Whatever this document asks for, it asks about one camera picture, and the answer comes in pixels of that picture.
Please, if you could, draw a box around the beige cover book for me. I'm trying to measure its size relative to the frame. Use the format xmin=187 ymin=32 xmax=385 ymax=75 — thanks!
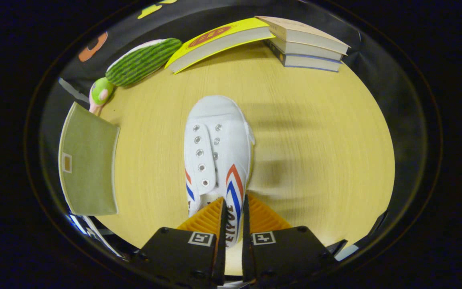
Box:
xmin=255 ymin=16 xmax=351 ymax=55

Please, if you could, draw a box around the dark blue cover book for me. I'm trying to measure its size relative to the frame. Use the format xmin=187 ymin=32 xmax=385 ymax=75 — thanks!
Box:
xmin=266 ymin=40 xmax=342 ymax=73

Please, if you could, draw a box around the olive fabric storage box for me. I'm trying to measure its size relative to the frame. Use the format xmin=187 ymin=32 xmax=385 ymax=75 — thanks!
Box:
xmin=58 ymin=102 xmax=120 ymax=216

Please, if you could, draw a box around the pink and green plush toy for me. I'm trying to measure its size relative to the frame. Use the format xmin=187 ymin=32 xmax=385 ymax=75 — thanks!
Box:
xmin=89 ymin=77 xmax=115 ymax=115

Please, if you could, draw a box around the yellow book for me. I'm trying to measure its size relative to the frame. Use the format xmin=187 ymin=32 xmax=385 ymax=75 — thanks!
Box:
xmin=164 ymin=17 xmax=276 ymax=75

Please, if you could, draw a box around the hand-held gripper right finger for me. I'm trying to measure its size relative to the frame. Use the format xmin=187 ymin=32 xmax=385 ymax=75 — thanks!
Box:
xmin=242 ymin=194 xmax=338 ymax=283

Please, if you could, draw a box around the white shoe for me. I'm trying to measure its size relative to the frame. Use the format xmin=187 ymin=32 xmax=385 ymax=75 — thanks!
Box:
xmin=184 ymin=95 xmax=255 ymax=249

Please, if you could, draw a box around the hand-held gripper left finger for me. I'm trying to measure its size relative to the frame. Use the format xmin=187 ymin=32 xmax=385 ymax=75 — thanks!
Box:
xmin=133 ymin=197 xmax=227 ymax=287

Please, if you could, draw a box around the white cover book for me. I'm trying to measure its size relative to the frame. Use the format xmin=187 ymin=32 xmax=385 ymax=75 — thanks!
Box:
xmin=273 ymin=37 xmax=344 ymax=61

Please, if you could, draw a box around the watermelon slice plush toy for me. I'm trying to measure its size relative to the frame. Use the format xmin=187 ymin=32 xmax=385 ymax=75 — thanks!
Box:
xmin=105 ymin=38 xmax=182 ymax=88

